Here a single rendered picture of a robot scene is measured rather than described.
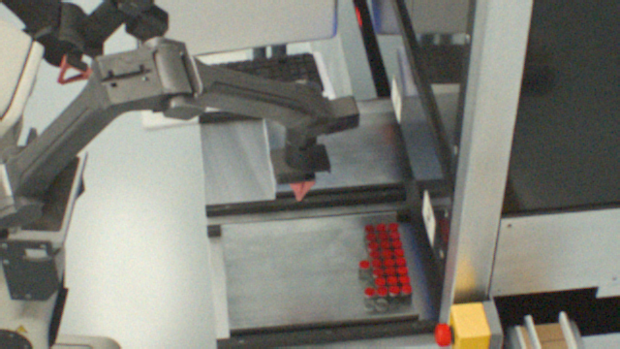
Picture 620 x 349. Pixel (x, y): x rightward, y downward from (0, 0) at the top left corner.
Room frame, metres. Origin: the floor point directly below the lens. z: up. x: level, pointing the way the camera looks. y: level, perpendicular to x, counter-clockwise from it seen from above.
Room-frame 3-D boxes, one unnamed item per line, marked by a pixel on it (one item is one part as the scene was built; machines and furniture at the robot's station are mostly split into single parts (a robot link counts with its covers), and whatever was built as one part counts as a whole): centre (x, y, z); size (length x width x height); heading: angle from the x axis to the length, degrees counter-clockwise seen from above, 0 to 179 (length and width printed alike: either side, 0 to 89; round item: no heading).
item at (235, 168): (1.67, -0.03, 0.87); 0.70 x 0.48 x 0.02; 7
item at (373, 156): (1.85, -0.08, 0.90); 0.34 x 0.26 x 0.04; 97
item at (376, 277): (1.51, -0.12, 0.90); 0.18 x 0.02 x 0.05; 6
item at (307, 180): (1.57, 0.03, 1.07); 0.07 x 0.07 x 0.09; 11
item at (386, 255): (1.51, -0.14, 0.90); 0.18 x 0.02 x 0.05; 7
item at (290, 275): (1.50, -0.01, 0.90); 0.34 x 0.26 x 0.04; 96
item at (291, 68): (2.17, 0.18, 0.82); 0.40 x 0.14 x 0.02; 102
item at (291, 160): (1.57, 0.02, 1.14); 0.10 x 0.07 x 0.07; 101
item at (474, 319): (1.28, -0.27, 1.00); 0.08 x 0.07 x 0.07; 97
